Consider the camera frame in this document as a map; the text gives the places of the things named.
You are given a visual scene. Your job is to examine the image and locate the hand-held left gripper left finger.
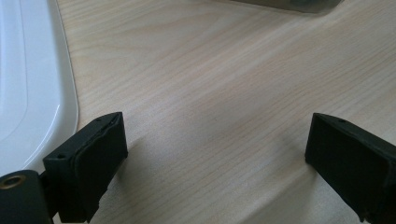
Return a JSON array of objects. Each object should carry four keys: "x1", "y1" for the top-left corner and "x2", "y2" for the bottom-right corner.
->
[{"x1": 42, "y1": 111, "x2": 129, "y2": 224}]

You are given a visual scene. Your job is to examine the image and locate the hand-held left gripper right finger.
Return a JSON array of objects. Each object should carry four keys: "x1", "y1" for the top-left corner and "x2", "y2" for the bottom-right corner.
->
[{"x1": 304, "y1": 112, "x2": 396, "y2": 224}]

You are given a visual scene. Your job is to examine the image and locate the white box lid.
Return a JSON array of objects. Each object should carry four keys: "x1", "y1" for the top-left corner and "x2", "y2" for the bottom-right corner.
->
[{"x1": 0, "y1": 0, "x2": 79, "y2": 176}]

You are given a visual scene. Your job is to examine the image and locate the translucent brown storage box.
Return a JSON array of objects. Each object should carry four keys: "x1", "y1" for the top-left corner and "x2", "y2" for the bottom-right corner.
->
[{"x1": 230, "y1": 0, "x2": 344, "y2": 15}]

